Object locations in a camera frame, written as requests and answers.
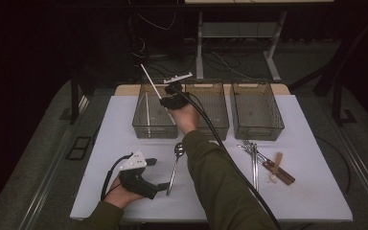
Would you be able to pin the metal floor rail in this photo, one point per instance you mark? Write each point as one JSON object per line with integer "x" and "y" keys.
{"x": 54, "y": 153}
{"x": 361, "y": 169}

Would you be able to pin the person's left hand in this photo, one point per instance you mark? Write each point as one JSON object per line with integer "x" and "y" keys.
{"x": 119, "y": 196}

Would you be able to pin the black metal stand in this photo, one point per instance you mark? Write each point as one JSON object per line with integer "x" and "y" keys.
{"x": 74, "y": 105}
{"x": 336, "y": 105}

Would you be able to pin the clear brown plastic bin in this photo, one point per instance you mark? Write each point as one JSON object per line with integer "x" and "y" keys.
{"x": 255, "y": 108}
{"x": 140, "y": 118}
{"x": 217, "y": 105}

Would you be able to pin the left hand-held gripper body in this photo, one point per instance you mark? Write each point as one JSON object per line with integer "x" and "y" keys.
{"x": 134, "y": 163}

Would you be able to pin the white-legged desk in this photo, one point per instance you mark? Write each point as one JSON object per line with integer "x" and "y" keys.
{"x": 236, "y": 30}

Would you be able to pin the metal spoon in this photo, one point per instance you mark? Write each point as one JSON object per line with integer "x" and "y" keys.
{"x": 179, "y": 149}

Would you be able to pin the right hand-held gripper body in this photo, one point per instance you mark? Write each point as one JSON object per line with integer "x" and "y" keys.
{"x": 180, "y": 100}

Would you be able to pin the person's right hand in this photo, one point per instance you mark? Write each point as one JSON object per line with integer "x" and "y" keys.
{"x": 187, "y": 119}

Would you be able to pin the black floor frame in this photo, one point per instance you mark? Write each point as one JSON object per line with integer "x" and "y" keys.
{"x": 78, "y": 148}

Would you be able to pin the white table mat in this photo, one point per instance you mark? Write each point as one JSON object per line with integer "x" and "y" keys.
{"x": 118, "y": 134}

